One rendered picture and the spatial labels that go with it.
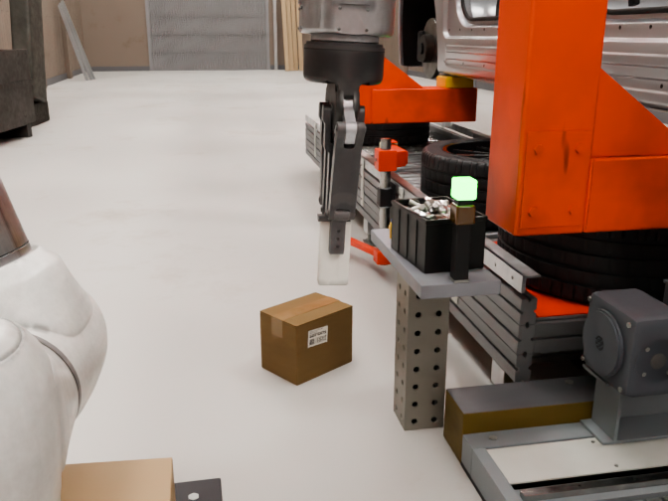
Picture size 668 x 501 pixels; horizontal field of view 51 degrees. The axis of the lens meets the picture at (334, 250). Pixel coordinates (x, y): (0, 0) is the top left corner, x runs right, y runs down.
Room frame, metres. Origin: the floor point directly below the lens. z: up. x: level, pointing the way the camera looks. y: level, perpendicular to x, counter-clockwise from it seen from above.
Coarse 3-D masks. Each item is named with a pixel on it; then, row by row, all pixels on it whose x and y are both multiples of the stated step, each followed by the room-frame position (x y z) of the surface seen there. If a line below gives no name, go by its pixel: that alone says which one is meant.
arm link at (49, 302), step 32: (0, 192) 0.79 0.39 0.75; (0, 224) 0.77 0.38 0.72; (0, 256) 0.76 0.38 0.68; (32, 256) 0.78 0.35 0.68; (0, 288) 0.73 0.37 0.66; (32, 288) 0.75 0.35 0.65; (64, 288) 0.79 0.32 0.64; (32, 320) 0.73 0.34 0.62; (64, 320) 0.76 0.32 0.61; (96, 320) 0.84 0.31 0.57; (64, 352) 0.72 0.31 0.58; (96, 352) 0.79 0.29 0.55
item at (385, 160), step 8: (392, 144) 2.86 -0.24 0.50; (376, 152) 2.65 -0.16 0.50; (384, 152) 2.61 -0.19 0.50; (392, 152) 2.62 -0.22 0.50; (400, 152) 2.65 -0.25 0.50; (376, 160) 2.64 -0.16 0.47; (384, 160) 2.61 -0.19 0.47; (392, 160) 2.62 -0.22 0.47; (400, 160) 2.65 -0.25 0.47; (376, 168) 2.64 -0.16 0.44; (384, 168) 2.61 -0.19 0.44; (392, 168) 2.62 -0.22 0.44; (352, 240) 2.86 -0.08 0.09; (360, 248) 2.78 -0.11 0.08; (368, 248) 2.73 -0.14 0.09; (376, 256) 2.62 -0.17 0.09; (384, 256) 2.61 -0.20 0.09
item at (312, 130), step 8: (312, 120) 4.62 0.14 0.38; (312, 128) 4.61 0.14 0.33; (432, 128) 4.72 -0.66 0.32; (440, 128) 4.59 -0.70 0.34; (456, 128) 4.36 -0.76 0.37; (464, 128) 4.23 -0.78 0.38; (312, 136) 4.61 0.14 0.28; (432, 136) 4.71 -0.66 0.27; (440, 136) 4.56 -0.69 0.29; (448, 136) 4.41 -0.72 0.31; (456, 136) 4.27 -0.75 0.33; (464, 136) 4.23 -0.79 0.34; (312, 144) 4.62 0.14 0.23; (408, 144) 4.40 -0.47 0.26; (416, 144) 4.35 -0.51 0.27; (424, 144) 4.35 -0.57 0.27; (312, 152) 4.62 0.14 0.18; (368, 152) 4.10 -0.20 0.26; (408, 152) 4.07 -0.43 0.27; (312, 160) 4.62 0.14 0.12
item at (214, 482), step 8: (200, 480) 0.88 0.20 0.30; (208, 480) 0.88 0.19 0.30; (216, 480) 0.88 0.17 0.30; (176, 488) 0.86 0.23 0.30; (184, 488) 0.86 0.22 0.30; (192, 488) 0.86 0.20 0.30; (200, 488) 0.86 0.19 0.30; (208, 488) 0.86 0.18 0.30; (216, 488) 0.86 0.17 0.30; (176, 496) 0.85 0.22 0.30; (184, 496) 0.85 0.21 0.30; (192, 496) 0.85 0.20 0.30; (200, 496) 0.85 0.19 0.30; (208, 496) 0.85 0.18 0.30; (216, 496) 0.85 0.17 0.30
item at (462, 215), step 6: (450, 204) 1.35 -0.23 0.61; (450, 210) 1.35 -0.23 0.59; (456, 210) 1.32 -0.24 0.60; (462, 210) 1.32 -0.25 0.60; (468, 210) 1.32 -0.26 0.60; (474, 210) 1.32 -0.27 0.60; (450, 216) 1.35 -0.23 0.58; (456, 216) 1.32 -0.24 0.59; (462, 216) 1.32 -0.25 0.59; (468, 216) 1.32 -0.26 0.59; (474, 216) 1.32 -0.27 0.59; (456, 222) 1.32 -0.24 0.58; (462, 222) 1.32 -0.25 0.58; (468, 222) 1.32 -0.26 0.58; (474, 222) 1.32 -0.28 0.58
